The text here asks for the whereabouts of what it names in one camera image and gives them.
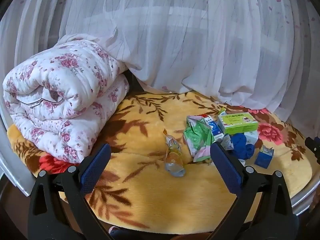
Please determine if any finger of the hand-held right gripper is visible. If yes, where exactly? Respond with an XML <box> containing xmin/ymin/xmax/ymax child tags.
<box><xmin>304</xmin><ymin>136</ymin><xmax>320</xmax><ymax>165</ymax></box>

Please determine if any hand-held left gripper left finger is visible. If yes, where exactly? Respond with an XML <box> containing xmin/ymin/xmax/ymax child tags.
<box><xmin>27</xmin><ymin>144</ymin><xmax>113</xmax><ymax>240</ymax></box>

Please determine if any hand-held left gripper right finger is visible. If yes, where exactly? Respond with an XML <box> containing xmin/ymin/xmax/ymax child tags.
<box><xmin>210</xmin><ymin>141</ymin><xmax>300</xmax><ymax>240</ymax></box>

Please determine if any green medicine box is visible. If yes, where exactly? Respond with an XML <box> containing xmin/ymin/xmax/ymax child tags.
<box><xmin>217</xmin><ymin>114</ymin><xmax>258</xmax><ymax>135</ymax></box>

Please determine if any crumpled white wrapper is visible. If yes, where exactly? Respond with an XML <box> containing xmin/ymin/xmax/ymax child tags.
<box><xmin>220</xmin><ymin>134</ymin><xmax>234</xmax><ymax>151</ymax></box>

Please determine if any blue cloth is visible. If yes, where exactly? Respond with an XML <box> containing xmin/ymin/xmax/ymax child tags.
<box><xmin>230</xmin><ymin>133</ymin><xmax>255</xmax><ymax>160</ymax></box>

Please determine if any small blue box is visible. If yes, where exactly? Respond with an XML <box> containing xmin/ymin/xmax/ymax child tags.
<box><xmin>254</xmin><ymin>145</ymin><xmax>275</xmax><ymax>168</ymax></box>

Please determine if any crumpled green pink packet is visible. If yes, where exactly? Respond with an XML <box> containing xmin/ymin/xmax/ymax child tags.
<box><xmin>183</xmin><ymin>115</ymin><xmax>214</xmax><ymax>162</ymax></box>

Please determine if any blue white carton box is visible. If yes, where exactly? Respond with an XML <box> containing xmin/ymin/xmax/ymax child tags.
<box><xmin>204</xmin><ymin>115</ymin><xmax>225</xmax><ymax>142</ymax></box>

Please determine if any crumpled orange foil pouch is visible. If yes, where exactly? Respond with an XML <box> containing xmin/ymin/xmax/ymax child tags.
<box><xmin>163</xmin><ymin>129</ymin><xmax>187</xmax><ymax>178</ymax></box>

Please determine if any yellow floral plush blanket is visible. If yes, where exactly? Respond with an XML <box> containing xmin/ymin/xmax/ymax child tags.
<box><xmin>7</xmin><ymin>91</ymin><xmax>314</xmax><ymax>230</ymax></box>

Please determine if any folded pink floral quilt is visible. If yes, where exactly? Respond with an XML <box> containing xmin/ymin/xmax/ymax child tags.
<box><xmin>2</xmin><ymin>41</ymin><xmax>130</xmax><ymax>164</ymax></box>

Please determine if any sheer white petal-print curtain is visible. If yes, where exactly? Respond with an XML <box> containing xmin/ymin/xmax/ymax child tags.
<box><xmin>0</xmin><ymin>0</ymin><xmax>320</xmax><ymax>120</ymax></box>

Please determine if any silver metal bed frame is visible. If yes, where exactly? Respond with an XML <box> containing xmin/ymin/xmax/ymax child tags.
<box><xmin>0</xmin><ymin>97</ymin><xmax>320</xmax><ymax>217</ymax></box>

